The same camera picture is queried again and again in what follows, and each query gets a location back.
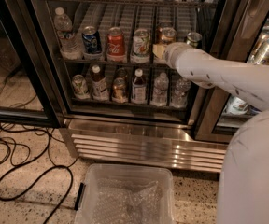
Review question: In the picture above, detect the copper can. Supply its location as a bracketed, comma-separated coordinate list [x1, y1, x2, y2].
[115, 68, 129, 82]
[112, 77, 127, 103]

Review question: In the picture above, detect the red cola can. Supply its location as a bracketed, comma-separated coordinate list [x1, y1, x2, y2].
[106, 27, 125, 62]

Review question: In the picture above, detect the white green soda can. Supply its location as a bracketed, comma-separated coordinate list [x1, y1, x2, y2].
[131, 28, 150, 63]

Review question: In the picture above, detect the white can bottom shelf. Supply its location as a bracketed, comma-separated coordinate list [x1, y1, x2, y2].
[72, 75, 90, 100]

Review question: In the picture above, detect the clear water bottle bottom right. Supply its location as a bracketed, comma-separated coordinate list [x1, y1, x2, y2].
[170, 77, 191, 108]

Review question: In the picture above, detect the orange soda can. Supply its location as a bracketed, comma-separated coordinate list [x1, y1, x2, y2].
[156, 21, 173, 44]
[159, 27, 177, 45]

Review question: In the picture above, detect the closed right fridge door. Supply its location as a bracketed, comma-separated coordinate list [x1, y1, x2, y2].
[194, 0, 269, 143]

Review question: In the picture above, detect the orange soda can behind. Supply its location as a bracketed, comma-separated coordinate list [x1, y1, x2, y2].
[156, 21, 173, 44]

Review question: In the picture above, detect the bubble wrap sheet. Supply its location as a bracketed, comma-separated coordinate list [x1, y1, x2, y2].
[92, 178, 162, 224]

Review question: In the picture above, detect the black cable on floor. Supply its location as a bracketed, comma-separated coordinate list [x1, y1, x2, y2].
[0, 37, 78, 224]

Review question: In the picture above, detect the orange soda can front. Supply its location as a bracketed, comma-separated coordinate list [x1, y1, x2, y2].
[159, 27, 177, 45]

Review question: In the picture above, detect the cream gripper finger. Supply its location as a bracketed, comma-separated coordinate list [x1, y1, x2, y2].
[152, 44, 166, 60]

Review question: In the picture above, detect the copper can bottom front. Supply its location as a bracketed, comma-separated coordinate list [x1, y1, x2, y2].
[112, 77, 127, 103]

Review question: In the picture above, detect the stainless steel fridge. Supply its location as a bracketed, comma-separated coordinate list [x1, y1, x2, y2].
[27, 0, 269, 173]

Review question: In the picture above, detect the brown tea bottle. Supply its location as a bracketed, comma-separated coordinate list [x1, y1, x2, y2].
[92, 65, 109, 101]

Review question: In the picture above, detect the clear water bottle middle shelf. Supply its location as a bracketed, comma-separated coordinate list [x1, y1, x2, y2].
[53, 7, 81, 60]

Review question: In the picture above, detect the open glass fridge door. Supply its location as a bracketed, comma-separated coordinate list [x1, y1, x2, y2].
[0, 0, 63, 128]

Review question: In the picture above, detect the copper can bottom behind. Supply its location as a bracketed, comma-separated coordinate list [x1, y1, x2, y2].
[115, 68, 129, 82]

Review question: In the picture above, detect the silver can behind door rear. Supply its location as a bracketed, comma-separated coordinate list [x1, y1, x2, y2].
[254, 26, 269, 50]

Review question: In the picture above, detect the clear plastic bin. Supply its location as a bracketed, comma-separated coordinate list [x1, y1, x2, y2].
[74, 164, 176, 224]

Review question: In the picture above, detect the clear water bottle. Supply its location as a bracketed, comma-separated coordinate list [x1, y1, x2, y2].
[170, 77, 191, 108]
[151, 72, 169, 106]

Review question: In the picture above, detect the purple label juice bottle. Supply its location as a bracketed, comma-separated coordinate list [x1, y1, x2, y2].
[131, 68, 147, 104]

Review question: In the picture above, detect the blue pepsi can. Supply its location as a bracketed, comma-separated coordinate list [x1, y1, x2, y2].
[82, 26, 102, 54]

